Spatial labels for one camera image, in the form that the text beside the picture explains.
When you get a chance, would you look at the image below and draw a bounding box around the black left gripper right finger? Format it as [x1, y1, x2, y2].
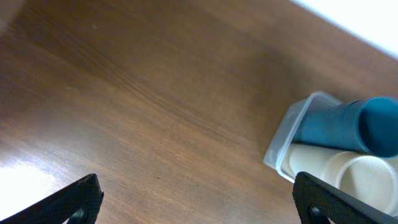
[292, 172, 397, 224]

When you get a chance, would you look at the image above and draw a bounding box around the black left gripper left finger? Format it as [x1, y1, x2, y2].
[1, 174, 104, 224]

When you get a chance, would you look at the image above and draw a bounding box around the beige plastic cup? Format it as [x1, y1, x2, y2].
[282, 144, 397, 217]

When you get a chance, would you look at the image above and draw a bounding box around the blue plastic cup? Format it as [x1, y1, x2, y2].
[294, 97, 397, 158]

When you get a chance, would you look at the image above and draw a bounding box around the clear plastic container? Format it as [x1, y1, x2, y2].
[262, 90, 398, 218]

